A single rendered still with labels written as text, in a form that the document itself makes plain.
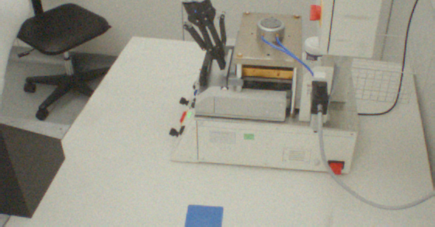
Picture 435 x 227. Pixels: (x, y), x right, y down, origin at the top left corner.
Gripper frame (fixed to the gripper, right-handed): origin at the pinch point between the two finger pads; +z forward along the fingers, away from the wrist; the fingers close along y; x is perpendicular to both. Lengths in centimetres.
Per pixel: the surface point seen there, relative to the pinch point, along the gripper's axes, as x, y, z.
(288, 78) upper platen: 10.1, -19.5, 5.8
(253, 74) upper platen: 10.1, -10.6, 2.1
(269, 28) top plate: 2.9, -17.4, -6.7
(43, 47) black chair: -90, 119, 15
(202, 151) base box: 16.9, 10.3, 19.9
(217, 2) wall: -141, 36, 40
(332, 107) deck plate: 7.7, -28.7, 20.3
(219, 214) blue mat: 35.6, 5.0, 27.3
